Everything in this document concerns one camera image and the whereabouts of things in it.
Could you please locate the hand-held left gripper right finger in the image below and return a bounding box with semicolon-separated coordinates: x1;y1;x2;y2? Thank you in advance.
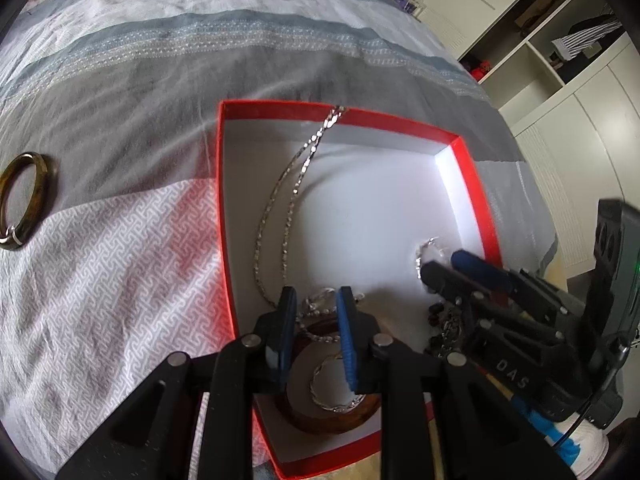
335;286;575;480

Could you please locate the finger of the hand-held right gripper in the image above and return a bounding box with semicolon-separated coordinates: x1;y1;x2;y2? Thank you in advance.
449;249;518;292
419;261;568;333

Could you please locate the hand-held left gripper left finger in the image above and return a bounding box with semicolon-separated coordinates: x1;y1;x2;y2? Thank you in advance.
56;286;299;480

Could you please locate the silver wristwatch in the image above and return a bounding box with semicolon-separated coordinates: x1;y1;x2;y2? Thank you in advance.
442;309;468;351

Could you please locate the dark beaded bracelet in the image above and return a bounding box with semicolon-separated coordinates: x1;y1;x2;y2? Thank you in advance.
426;302;451;358

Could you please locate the small twisted silver hoop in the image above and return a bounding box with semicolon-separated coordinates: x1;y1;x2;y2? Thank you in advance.
413;236;452;283

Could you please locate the large twisted silver hoop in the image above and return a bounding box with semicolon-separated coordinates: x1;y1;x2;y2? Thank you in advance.
309;352;367;414

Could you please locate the amber resin bangle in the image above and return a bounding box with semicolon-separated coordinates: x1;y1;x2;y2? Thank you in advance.
276;329;382;435

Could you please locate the red shallow box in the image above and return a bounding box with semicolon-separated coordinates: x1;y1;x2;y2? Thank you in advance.
217;99;504;479

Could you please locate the silver chain necklace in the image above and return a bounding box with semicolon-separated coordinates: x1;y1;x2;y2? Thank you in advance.
252;104;367;347

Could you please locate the person's right hand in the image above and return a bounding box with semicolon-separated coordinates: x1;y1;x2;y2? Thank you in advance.
514;394;610;479

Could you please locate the white wardrobe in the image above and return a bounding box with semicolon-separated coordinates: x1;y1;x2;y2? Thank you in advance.
400;0;640;281

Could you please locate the red bag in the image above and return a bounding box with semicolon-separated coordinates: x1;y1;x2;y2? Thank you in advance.
460;58;491;82

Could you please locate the striped hanging garment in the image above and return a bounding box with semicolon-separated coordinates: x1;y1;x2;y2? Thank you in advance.
550;16;627;62

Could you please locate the dark brown bangle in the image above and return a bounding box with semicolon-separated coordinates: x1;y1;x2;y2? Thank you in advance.
0;152;56;252

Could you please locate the striped duvet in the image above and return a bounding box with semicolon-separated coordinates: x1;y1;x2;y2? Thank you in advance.
0;0;559;480

